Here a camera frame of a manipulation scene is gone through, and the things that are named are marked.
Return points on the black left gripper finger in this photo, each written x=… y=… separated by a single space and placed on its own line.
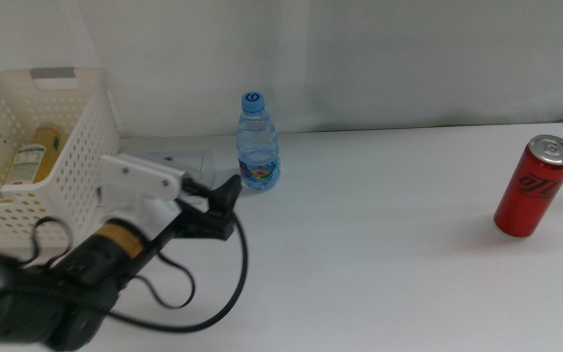
x=213 y=228
x=227 y=198

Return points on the clear water bottle blue cap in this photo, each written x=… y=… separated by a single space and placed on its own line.
x=258 y=146

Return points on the yellow tea bottle white cap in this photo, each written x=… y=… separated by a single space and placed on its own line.
x=42 y=159

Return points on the red cola can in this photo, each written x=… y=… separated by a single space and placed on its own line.
x=531 y=190

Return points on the white perforated plastic basket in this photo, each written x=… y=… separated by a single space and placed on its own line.
x=81 y=161

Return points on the white backdrop curtain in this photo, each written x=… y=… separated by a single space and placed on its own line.
x=384 y=58

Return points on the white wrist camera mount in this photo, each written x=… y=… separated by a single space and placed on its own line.
x=140 y=178

